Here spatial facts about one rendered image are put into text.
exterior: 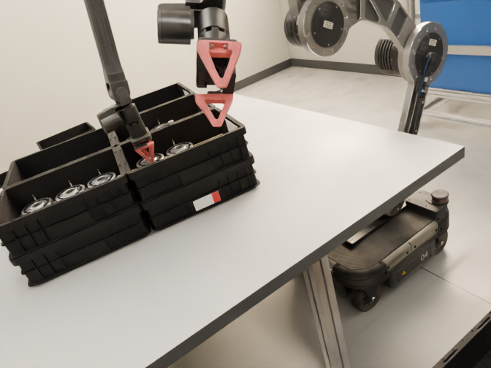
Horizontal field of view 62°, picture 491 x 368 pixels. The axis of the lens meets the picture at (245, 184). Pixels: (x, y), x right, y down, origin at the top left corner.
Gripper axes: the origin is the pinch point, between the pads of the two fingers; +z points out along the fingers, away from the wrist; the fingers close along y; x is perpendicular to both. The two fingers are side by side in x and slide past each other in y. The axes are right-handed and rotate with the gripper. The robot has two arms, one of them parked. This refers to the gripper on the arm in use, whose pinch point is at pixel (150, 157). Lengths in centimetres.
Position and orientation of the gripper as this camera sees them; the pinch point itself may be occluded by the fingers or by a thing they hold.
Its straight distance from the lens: 147.5
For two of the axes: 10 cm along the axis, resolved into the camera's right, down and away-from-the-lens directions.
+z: 2.8, 8.2, 5.0
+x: 9.1, -4.0, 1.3
